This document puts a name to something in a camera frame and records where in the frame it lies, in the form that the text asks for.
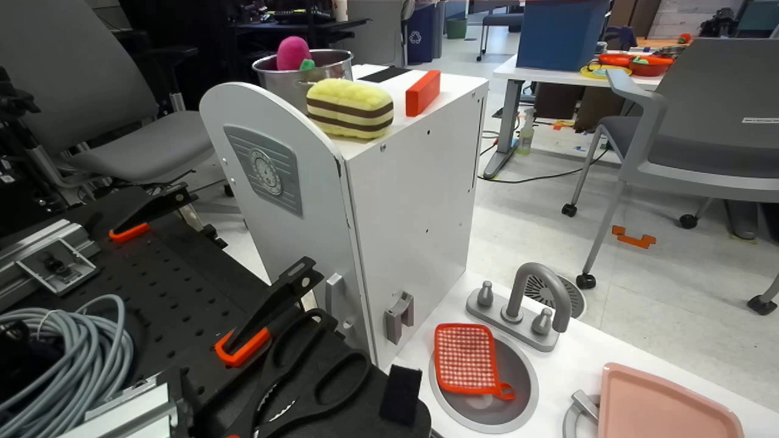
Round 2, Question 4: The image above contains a white toy kitchen cabinet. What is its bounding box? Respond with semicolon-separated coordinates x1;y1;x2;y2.
201;69;488;366

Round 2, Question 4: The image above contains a yellow brown plush sandwich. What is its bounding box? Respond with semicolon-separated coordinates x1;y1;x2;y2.
305;78;395;140

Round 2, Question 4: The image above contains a silver pot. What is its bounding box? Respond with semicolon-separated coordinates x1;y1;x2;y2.
251;48;354;110

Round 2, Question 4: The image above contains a grey toy faucet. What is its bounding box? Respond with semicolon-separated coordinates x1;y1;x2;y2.
466;262;576;353

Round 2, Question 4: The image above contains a pink plush toy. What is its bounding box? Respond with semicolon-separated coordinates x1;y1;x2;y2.
275;37;309;69

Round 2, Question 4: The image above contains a round grey toy sink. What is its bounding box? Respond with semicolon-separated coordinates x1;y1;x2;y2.
431;336;539;434

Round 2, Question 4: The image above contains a red rectangular block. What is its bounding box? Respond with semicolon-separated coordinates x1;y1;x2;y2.
406;69;442;117

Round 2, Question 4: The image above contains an orange mesh strainer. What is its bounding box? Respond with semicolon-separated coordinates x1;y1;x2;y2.
433;323;517;400

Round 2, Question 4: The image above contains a black orange clamp near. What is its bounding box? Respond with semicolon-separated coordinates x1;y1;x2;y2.
214;254;321;366

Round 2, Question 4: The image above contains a black orange clamp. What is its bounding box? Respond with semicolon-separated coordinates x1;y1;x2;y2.
214;254;321;366
108;186;195;243

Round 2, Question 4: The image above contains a small black block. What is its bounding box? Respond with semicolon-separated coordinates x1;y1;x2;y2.
380;365;422;425

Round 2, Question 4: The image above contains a white office table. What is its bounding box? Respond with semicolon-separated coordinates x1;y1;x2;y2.
482;58;608;180

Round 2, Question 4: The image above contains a blue box on table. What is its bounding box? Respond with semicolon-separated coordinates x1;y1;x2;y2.
517;0;608;69

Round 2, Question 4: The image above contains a black orange clamp far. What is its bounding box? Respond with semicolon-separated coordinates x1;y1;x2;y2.
108;186;195;243

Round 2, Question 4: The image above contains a pink plastic tray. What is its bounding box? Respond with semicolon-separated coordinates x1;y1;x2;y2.
600;361;745;438

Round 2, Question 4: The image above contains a grey office chair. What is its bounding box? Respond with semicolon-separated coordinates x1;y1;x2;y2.
0;0;212;186

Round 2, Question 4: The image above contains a grey chair right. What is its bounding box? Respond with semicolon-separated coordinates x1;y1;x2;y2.
562;37;779;290

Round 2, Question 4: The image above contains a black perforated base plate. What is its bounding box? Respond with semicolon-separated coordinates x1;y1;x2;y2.
46;186;433;438

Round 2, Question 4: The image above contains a grey cable bundle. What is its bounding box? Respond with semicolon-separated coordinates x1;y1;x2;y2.
0;291;137;438

